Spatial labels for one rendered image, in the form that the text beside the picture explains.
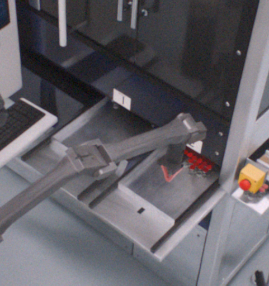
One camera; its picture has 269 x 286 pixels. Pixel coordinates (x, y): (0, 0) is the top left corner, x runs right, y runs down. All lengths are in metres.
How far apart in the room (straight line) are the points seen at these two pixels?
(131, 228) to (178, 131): 0.49
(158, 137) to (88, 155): 0.27
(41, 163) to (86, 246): 0.93
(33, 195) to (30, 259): 1.57
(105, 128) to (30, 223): 0.97
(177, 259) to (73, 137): 0.76
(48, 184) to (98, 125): 0.93
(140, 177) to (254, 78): 0.65
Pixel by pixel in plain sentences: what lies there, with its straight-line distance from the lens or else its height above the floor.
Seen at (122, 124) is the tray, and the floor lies 0.88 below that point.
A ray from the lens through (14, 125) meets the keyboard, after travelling 3.01.
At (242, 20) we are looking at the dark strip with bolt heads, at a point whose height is 1.61.
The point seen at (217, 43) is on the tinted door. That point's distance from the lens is 2.39.
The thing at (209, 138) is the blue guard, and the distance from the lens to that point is 2.63.
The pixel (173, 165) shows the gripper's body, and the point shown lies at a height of 1.18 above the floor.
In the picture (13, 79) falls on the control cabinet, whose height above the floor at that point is 0.89.
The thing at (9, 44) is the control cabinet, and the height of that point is 1.07.
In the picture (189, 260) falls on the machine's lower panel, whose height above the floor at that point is 0.34.
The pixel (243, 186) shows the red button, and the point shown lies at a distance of 2.62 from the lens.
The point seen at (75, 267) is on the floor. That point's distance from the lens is 3.56.
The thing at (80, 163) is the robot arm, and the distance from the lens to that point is 2.00.
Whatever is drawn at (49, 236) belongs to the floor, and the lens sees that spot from 3.67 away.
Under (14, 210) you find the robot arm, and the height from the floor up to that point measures 1.33.
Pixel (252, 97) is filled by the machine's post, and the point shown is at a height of 1.36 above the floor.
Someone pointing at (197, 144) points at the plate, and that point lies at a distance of 2.69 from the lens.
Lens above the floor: 2.95
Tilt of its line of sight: 46 degrees down
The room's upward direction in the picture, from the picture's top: 5 degrees clockwise
